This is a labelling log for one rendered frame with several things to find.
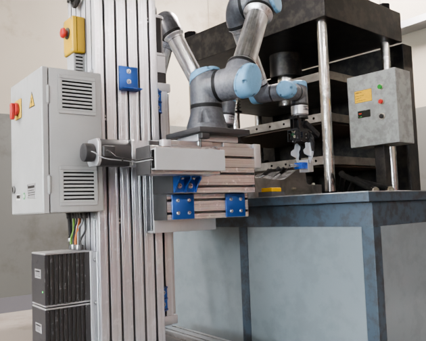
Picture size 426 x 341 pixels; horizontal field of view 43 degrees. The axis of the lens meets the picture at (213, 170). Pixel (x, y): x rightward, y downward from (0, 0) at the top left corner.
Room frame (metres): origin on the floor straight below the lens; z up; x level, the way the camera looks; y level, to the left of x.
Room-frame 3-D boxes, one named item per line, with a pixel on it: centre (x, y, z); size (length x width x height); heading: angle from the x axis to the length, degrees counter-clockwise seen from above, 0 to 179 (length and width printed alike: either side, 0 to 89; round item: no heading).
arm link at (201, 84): (1.97, 0.01, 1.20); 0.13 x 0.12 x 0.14; 57
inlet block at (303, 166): (2.34, -0.38, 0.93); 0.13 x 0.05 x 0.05; 133
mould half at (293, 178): (2.67, -0.27, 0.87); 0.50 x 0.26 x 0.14; 132
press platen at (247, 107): (3.74, -0.58, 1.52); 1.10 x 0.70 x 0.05; 42
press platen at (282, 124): (3.74, -0.57, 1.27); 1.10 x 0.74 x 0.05; 42
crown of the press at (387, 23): (3.70, -0.53, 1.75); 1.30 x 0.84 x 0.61; 42
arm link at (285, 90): (2.28, -0.32, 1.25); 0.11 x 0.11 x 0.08; 57
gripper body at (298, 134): (2.35, -0.39, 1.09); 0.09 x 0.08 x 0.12; 133
